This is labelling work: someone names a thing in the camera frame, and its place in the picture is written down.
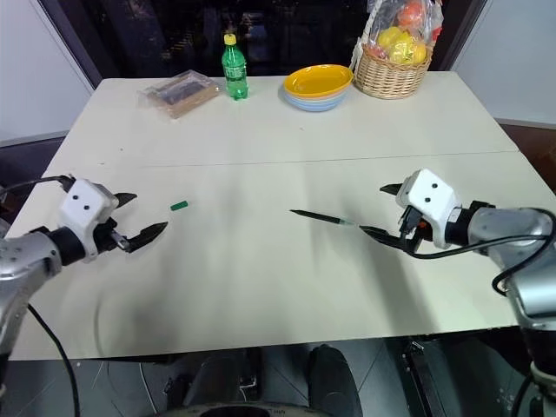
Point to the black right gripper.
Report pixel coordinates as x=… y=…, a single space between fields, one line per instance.
x=410 y=219

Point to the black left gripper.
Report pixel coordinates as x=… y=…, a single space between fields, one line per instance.
x=104 y=236

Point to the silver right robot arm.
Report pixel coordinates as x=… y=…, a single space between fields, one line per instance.
x=517 y=234

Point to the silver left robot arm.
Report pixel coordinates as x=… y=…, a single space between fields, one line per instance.
x=26 y=260

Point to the green pen cap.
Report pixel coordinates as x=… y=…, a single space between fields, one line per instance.
x=179 y=206

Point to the black pen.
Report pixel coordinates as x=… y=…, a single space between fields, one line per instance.
x=321 y=217

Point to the light blue bowl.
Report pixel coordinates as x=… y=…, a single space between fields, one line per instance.
x=313 y=105

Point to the clear plastic packaged box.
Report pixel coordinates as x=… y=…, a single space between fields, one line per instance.
x=178 y=93

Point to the pink bowl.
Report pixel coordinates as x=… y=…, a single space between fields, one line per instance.
x=309 y=99

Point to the woven wicker basket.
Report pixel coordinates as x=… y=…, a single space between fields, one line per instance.
x=391 y=74

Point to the yellow bowl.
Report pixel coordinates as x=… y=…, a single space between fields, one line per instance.
x=317 y=80

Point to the yellow fruit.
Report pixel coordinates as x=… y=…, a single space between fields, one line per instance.
x=399 y=45

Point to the green plastic soda bottle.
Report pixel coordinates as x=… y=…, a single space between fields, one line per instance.
x=234 y=69

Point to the dark rounded shape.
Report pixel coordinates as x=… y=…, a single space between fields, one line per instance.
x=334 y=382

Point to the orange fruit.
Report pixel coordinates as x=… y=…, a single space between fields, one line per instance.
x=412 y=12

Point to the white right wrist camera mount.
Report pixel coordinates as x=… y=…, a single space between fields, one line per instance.
x=430 y=200

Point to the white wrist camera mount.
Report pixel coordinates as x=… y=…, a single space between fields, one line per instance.
x=82 y=204
x=430 y=200

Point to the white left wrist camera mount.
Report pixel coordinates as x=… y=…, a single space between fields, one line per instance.
x=82 y=204

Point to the black metal stand frame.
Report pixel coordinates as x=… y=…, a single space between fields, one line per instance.
x=421 y=378

